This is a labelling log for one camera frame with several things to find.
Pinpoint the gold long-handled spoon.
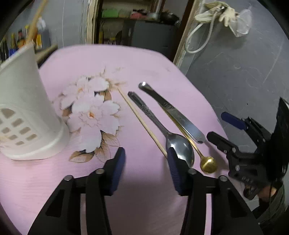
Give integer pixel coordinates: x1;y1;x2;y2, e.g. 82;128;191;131
162;108;217;174

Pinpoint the large oval steel spoon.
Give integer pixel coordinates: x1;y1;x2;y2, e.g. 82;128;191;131
128;91;195;168

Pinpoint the steel butter knife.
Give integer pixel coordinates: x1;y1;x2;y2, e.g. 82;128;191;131
139;82;206;144

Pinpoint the wooden chopstick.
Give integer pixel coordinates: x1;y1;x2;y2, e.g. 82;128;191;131
118;88;167;158
25;0;48;44

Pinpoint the white plastic utensil holder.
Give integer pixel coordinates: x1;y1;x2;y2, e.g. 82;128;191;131
1;42;70;160

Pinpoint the person right forearm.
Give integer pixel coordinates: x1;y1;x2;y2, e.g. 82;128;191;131
252;182;286;226

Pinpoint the person right hand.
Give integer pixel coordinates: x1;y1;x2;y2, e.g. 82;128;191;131
258;185;277;201

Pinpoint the pink floral tablecloth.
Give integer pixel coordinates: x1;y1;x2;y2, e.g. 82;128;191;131
1;46;225;234

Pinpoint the clear plastic bag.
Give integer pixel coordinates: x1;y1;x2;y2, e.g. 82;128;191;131
229;8;252;37

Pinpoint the grey cabinet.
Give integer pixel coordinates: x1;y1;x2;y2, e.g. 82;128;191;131
122;20;177;60

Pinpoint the white work glove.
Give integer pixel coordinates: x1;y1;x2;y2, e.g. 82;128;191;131
195;1;238;27

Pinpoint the large soy sauce jug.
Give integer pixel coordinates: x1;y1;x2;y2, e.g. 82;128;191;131
36;17;50;50

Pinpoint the green box on shelf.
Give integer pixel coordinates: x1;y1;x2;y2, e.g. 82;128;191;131
102;8;119;18

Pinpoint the dark sauce bottle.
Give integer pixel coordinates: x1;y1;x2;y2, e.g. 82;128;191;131
17;29;25;49

